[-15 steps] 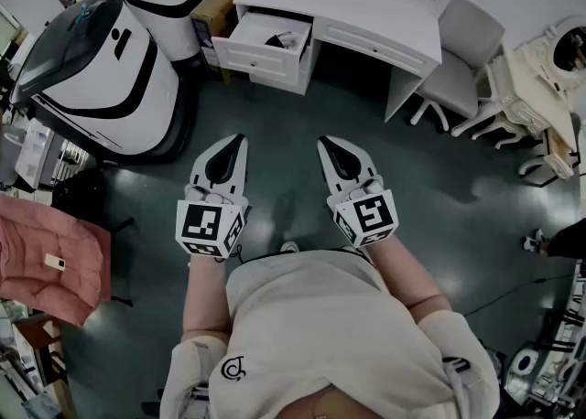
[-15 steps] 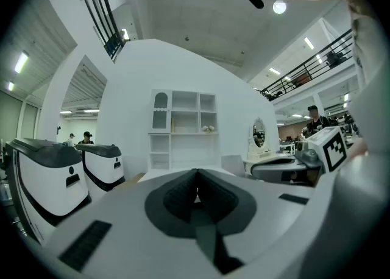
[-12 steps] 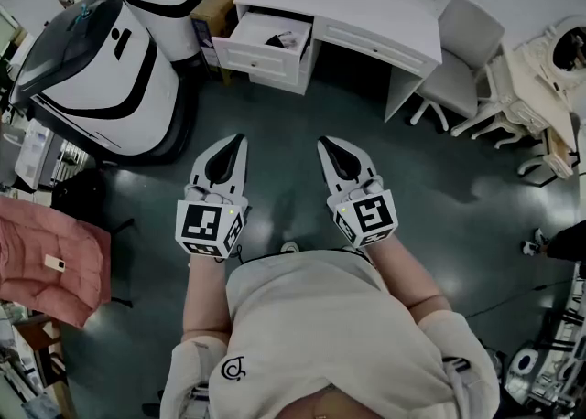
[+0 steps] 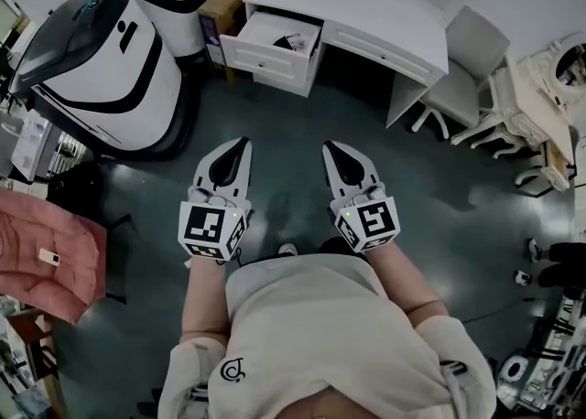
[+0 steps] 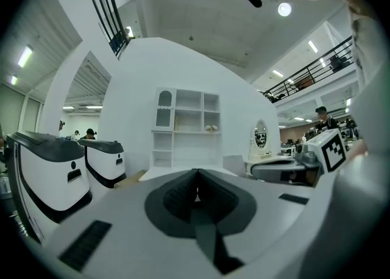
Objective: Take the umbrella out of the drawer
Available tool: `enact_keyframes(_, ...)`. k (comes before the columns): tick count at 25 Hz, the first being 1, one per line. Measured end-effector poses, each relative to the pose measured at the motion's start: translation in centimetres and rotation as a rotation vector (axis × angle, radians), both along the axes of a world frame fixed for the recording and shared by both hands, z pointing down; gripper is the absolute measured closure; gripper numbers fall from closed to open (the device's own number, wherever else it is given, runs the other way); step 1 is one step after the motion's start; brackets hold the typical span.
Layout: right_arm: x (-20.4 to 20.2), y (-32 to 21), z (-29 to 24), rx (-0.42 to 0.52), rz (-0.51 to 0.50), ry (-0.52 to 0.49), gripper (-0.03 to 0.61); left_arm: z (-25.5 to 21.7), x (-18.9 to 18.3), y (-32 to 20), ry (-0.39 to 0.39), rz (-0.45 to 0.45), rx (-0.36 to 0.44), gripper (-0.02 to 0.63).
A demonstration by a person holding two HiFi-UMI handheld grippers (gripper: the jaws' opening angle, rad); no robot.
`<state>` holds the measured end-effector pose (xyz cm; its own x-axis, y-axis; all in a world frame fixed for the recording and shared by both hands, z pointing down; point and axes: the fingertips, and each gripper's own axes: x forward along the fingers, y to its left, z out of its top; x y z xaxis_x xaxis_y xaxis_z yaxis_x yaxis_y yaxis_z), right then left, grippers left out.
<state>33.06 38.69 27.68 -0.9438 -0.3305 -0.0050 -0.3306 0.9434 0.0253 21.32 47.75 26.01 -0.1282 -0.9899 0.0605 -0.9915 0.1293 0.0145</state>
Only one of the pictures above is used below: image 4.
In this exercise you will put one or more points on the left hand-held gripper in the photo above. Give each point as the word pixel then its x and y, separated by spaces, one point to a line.
pixel 201 225

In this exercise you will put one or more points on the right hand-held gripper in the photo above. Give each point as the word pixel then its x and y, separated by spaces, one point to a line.
pixel 375 220

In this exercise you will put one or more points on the white drawer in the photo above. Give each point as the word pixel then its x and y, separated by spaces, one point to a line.
pixel 265 56

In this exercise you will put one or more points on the person's left forearm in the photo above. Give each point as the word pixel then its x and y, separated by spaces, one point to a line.
pixel 203 298

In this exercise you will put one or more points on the person's right forearm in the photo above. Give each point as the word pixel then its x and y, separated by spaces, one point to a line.
pixel 407 280

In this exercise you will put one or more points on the white desk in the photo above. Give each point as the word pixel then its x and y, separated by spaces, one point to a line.
pixel 389 10

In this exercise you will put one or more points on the person's white shoe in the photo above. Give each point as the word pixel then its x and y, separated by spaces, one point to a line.
pixel 287 250

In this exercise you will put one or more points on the grey and white chair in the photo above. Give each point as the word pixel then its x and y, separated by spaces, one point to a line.
pixel 458 83

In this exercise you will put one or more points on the black bag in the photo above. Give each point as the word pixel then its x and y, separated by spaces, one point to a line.
pixel 78 188

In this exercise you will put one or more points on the person's white t-shirt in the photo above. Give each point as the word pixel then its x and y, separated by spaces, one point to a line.
pixel 320 325

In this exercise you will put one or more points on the white robot with teal top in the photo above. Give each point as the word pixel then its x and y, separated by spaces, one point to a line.
pixel 105 74

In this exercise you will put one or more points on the brown cardboard box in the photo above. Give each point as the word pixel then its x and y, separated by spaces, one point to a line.
pixel 229 1

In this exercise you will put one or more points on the ornate cream vanity table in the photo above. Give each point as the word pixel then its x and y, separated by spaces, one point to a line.
pixel 526 101

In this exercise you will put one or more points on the white storage box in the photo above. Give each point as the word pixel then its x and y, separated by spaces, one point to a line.
pixel 34 147

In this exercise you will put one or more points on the small beige card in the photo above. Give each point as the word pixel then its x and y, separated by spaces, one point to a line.
pixel 49 257

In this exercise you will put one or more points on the oval vanity mirror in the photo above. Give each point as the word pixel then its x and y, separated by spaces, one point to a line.
pixel 570 62

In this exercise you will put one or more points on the round white device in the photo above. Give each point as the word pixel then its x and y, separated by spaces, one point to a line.
pixel 513 369

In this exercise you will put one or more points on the wooden shelf unit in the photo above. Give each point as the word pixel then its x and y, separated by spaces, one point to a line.
pixel 32 362

